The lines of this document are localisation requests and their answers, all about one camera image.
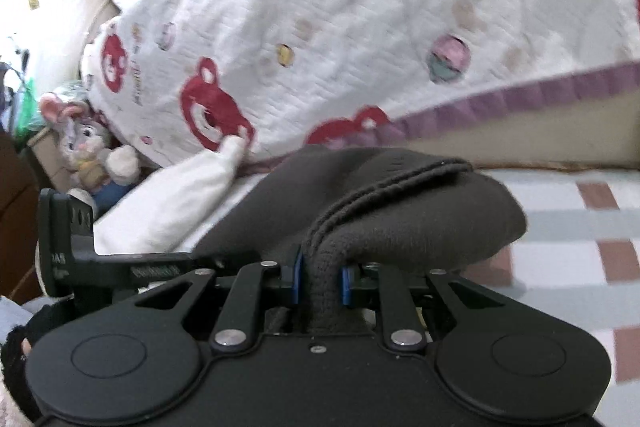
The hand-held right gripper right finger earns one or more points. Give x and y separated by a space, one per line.
345 289

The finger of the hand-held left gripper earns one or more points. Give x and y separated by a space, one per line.
150 269

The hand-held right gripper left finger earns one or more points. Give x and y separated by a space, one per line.
298 279

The person's left forearm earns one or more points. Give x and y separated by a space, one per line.
10 412

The person's left hand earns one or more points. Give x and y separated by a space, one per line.
15 357

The dark wooden cabinet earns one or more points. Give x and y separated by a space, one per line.
15 207

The white cloth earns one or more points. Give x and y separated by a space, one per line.
165 202

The beige storage box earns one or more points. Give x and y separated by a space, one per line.
47 157

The grey plush rabbit toy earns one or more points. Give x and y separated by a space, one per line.
82 142

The green plastic bag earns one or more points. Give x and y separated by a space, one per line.
25 107

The dark brown knit sweater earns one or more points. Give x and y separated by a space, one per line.
575 257

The white quilt with red bears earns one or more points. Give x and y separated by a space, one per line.
375 47

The beige bed side panel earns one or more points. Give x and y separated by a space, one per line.
550 142

